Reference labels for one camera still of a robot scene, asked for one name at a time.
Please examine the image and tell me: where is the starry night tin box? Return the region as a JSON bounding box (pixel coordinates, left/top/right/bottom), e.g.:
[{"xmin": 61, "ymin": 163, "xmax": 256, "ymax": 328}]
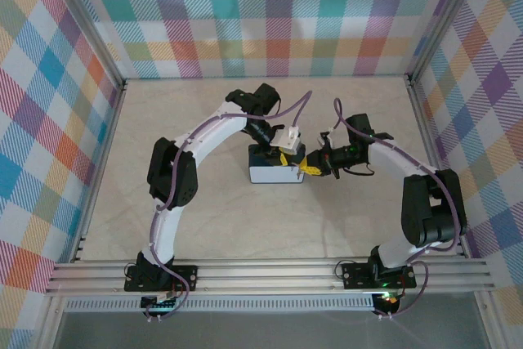
[{"xmin": 248, "ymin": 142, "xmax": 306, "ymax": 186}]

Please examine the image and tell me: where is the small control circuit board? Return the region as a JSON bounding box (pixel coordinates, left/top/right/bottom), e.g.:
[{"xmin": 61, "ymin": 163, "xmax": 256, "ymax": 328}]
[
  {"xmin": 141, "ymin": 295, "xmax": 181, "ymax": 311},
  {"xmin": 373, "ymin": 291, "xmax": 404, "ymax": 311}
]

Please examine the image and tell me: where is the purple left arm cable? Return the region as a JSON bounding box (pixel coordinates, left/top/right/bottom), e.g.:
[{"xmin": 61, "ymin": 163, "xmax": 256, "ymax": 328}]
[{"xmin": 141, "ymin": 89, "xmax": 315, "ymax": 322}]

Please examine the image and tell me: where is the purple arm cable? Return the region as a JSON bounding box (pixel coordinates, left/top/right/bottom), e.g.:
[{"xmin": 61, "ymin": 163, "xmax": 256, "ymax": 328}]
[
  {"xmin": 333, "ymin": 97, "xmax": 462, "ymax": 320},
  {"xmin": 141, "ymin": 89, "xmax": 315, "ymax": 322}
]

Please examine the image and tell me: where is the aluminium side frame rail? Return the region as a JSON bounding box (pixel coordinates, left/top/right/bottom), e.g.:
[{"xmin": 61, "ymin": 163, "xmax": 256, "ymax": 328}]
[
  {"xmin": 406, "ymin": 74, "xmax": 471, "ymax": 260},
  {"xmin": 69, "ymin": 78, "xmax": 128, "ymax": 264}
]

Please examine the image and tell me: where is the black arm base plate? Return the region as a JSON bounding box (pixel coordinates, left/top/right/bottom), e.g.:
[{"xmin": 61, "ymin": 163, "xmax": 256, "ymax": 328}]
[
  {"xmin": 341, "ymin": 261, "xmax": 418, "ymax": 289},
  {"xmin": 124, "ymin": 265, "xmax": 199, "ymax": 293}
]

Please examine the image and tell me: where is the wide aluminium base rail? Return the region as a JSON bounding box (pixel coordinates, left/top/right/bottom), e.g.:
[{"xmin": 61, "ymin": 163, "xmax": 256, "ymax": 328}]
[{"xmin": 44, "ymin": 258, "xmax": 494, "ymax": 297}]

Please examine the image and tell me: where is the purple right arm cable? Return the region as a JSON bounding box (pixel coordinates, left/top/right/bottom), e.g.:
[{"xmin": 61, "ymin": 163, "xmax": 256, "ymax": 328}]
[{"xmin": 333, "ymin": 97, "xmax": 462, "ymax": 320}]

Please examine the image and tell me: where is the slotted grey cable duct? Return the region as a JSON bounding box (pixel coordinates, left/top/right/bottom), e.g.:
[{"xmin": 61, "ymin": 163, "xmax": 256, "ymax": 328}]
[{"xmin": 64, "ymin": 297, "xmax": 376, "ymax": 314}]

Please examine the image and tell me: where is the aluminium corner frame post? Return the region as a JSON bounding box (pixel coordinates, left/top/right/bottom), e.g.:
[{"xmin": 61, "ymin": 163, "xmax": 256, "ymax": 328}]
[
  {"xmin": 406, "ymin": 0, "xmax": 494, "ymax": 84},
  {"xmin": 40, "ymin": 0, "xmax": 127, "ymax": 91}
]

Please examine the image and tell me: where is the aluminium frame leg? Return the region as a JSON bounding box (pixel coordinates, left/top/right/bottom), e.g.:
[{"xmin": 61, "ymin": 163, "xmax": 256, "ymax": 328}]
[
  {"xmin": 473, "ymin": 289, "xmax": 510, "ymax": 349},
  {"xmin": 34, "ymin": 293, "xmax": 69, "ymax": 349}
]

